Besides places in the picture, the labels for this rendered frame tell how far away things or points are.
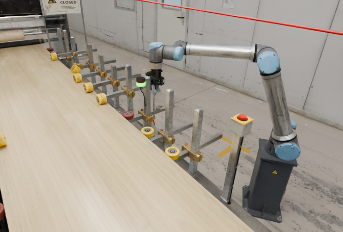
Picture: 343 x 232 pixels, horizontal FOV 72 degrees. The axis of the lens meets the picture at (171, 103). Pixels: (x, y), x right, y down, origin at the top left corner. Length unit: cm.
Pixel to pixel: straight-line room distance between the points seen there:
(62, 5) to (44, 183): 276
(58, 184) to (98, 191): 19
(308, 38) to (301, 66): 38
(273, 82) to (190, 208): 85
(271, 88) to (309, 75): 235
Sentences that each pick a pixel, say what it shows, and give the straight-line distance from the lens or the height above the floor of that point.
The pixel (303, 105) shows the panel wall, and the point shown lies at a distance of 399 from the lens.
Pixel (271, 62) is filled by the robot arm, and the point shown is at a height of 135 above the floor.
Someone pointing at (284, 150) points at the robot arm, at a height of 80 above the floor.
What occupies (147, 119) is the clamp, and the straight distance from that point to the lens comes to 170.
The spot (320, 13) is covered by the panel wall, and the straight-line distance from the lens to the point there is 371.
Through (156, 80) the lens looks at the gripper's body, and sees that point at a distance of 159.
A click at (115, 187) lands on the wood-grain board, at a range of 117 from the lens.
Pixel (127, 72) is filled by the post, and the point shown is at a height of 113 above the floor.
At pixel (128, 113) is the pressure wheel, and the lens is 167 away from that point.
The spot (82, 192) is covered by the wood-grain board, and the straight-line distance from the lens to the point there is 118.
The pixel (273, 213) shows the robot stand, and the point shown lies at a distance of 234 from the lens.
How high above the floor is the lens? 175
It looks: 28 degrees down
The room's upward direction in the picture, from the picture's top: 2 degrees clockwise
